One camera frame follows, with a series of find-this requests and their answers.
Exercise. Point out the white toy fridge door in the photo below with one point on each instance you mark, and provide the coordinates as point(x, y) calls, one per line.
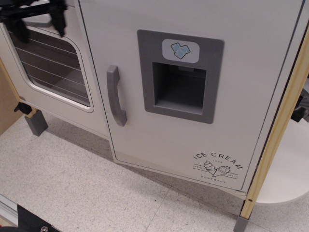
point(261, 39)

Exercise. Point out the black metal bracket right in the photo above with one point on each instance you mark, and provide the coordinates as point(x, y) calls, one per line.
point(301, 109)

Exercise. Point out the grey oven door handle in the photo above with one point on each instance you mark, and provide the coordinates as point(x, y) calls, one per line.
point(41, 21)

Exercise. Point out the grey ice dispenser panel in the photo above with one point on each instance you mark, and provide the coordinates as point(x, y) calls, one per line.
point(180, 74)

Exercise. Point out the grey foot cap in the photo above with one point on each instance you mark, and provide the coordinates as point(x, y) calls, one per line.
point(37, 123)
point(241, 224)

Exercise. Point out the wooden left side panel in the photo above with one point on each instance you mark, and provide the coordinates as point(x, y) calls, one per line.
point(8, 102)

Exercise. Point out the grey fridge door handle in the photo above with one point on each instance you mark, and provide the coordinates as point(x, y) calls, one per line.
point(113, 79)

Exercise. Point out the white round table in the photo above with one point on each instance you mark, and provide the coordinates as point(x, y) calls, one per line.
point(288, 177)

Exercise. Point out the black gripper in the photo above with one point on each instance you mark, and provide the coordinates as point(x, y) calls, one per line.
point(12, 11)

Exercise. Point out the aluminium rail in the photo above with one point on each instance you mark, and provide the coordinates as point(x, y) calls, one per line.
point(8, 210)

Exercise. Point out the light wooden right post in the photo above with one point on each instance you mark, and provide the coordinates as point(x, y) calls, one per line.
point(293, 89)

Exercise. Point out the white toy oven door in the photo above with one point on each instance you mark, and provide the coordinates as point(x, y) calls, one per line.
point(56, 74)

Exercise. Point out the grey left foot cap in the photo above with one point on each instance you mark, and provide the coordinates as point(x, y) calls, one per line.
point(37, 123)

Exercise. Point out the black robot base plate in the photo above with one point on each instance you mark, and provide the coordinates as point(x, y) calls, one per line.
point(29, 222)

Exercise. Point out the black clamp knob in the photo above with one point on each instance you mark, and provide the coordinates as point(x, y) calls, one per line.
point(24, 108)

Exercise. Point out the grey right foot cap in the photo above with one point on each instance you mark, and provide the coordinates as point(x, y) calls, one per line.
point(241, 224)

